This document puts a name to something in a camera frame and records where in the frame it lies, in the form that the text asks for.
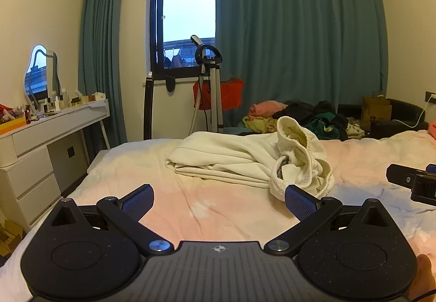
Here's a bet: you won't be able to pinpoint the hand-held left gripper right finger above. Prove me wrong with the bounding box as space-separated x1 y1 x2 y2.
265 185 392 258

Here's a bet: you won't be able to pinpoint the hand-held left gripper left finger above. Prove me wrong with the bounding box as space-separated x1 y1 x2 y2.
51 184 174 257

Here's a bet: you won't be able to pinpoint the cream white sweatpants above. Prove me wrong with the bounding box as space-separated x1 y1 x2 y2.
165 116 336 202

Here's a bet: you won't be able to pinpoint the black armchair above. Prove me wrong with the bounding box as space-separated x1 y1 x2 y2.
337 99 430 141

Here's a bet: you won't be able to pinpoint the brown paper bag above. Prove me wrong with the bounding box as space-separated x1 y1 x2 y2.
361 95 392 132

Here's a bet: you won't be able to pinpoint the green garment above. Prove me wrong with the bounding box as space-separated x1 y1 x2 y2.
302 112 342 139

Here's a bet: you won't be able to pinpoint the yellow garment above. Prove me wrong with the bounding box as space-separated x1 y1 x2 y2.
242 116 279 134

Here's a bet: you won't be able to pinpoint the person's bare leg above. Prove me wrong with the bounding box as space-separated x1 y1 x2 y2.
407 253 436 302

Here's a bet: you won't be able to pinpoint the black garment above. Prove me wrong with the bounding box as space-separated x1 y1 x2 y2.
272 100 349 133

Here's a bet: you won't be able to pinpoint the black floor stand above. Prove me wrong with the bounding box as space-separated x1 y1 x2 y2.
143 72 178 141

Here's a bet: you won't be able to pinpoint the pink garment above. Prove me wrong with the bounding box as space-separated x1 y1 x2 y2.
247 101 289 122

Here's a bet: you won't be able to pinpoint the white dresser with drawers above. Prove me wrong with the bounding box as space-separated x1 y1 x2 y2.
0 99 111 234

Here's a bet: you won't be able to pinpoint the row of cosmetic bottles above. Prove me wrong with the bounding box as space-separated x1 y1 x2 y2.
24 88 108 124

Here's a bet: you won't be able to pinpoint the red garment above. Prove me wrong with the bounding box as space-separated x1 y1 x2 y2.
192 78 245 111

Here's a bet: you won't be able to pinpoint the garment steamer on stand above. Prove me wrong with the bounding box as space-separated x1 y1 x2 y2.
189 35 226 134

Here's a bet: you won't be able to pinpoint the stack of wooden slats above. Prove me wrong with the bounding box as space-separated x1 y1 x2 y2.
0 219 25 257

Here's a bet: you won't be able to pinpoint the orange box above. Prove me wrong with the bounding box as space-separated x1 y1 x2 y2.
0 118 27 136

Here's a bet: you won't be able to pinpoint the narrow teal curtain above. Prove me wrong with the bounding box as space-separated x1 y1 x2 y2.
78 0 129 153

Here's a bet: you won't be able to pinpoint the wavy edged mirror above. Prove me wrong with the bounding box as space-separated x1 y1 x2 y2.
23 45 60 109

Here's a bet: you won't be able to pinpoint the wide teal curtain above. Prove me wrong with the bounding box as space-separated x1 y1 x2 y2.
214 0 390 135

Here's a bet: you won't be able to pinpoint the black framed window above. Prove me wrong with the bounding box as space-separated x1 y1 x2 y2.
150 0 219 79

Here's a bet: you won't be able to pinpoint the white charging cable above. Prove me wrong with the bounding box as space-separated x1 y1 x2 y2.
391 95 436 127

